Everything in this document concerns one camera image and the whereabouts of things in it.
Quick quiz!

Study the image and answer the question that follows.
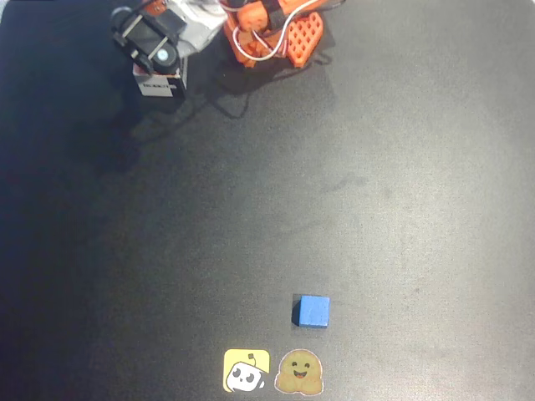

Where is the orange perforated arm base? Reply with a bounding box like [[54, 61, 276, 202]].
[[224, 11, 326, 69]]

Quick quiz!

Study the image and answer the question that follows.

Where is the white cardboard box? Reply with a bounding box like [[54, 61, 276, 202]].
[[132, 56, 189, 99]]

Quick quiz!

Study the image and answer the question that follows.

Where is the blue cube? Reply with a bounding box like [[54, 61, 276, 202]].
[[291, 293, 331, 330]]

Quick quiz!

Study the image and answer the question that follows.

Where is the black table mat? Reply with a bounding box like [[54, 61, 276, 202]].
[[0, 0, 535, 401]]

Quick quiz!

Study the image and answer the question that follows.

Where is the yellow robot face sticker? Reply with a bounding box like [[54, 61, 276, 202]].
[[222, 348, 271, 393]]

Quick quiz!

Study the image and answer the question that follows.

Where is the hugging face emoji sticker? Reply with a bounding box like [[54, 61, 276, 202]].
[[273, 348, 325, 396]]

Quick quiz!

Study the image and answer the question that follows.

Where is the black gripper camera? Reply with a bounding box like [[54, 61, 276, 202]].
[[110, 6, 187, 76]]

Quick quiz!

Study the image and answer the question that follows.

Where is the white red servo wire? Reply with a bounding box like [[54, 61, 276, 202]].
[[231, 10, 296, 63]]

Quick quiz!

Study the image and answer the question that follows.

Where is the black base cable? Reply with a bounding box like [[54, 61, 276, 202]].
[[206, 70, 254, 121]]

